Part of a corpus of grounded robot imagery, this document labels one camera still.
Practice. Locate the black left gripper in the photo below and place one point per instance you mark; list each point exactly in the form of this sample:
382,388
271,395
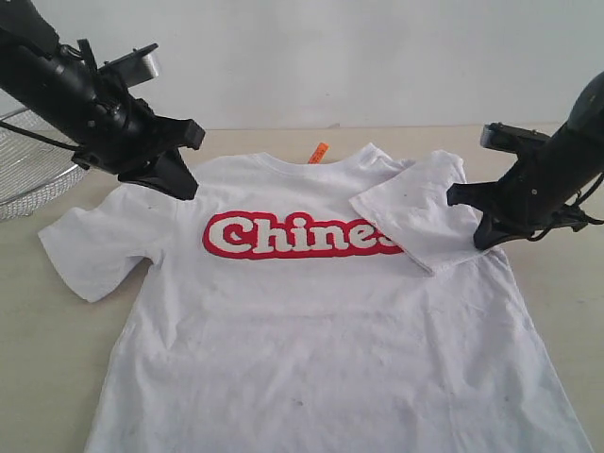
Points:
123,136

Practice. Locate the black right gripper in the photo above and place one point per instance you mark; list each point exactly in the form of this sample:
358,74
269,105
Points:
531,199

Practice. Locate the white t-shirt red print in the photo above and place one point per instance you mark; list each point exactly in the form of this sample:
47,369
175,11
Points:
336,307

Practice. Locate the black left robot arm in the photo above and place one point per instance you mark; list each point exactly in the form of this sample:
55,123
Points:
47,76

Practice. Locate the metal mesh basket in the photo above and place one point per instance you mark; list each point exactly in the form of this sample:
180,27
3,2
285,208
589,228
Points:
33,174

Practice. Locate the orange shirt neck tag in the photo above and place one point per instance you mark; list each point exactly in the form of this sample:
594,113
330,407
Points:
319,153

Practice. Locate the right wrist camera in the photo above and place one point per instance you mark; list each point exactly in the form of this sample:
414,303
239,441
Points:
511,139

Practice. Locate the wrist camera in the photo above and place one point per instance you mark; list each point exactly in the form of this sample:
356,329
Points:
511,139
135,68

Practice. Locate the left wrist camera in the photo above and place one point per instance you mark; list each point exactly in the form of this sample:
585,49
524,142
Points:
135,68

